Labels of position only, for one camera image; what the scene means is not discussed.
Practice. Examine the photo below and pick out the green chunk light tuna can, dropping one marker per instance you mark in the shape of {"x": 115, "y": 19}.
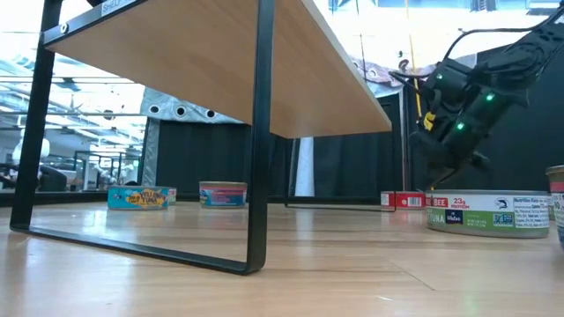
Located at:
{"x": 484, "y": 216}

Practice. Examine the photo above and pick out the grey tarp with grommets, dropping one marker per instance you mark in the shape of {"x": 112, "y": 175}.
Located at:
{"x": 379, "y": 77}
{"x": 165, "y": 103}

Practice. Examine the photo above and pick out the black office chair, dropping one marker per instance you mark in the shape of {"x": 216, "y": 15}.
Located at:
{"x": 53, "y": 178}

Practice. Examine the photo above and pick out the black curtain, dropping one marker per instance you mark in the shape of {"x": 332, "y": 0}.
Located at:
{"x": 198, "y": 154}
{"x": 352, "y": 167}

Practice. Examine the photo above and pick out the teal yellowfin tuna can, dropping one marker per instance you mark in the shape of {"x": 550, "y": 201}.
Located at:
{"x": 138, "y": 198}

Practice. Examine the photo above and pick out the wooden shelf black metal frame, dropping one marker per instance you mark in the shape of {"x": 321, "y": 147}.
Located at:
{"x": 198, "y": 57}

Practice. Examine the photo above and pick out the white rounded machine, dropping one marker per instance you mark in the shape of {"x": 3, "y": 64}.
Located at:
{"x": 18, "y": 154}

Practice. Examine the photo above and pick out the black table frame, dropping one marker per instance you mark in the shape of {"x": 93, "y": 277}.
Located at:
{"x": 53, "y": 198}

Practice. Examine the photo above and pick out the red albacore tuna can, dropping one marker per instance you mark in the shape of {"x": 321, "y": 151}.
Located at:
{"x": 403, "y": 200}

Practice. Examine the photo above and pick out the pink blue gold-lidded can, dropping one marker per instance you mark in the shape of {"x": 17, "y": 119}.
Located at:
{"x": 557, "y": 198}
{"x": 222, "y": 196}

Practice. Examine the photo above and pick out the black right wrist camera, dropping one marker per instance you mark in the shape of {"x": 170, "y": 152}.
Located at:
{"x": 454, "y": 86}

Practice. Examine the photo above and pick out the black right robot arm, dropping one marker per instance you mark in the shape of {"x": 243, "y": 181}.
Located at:
{"x": 542, "y": 35}

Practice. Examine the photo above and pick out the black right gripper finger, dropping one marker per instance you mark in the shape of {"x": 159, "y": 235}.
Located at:
{"x": 440, "y": 177}

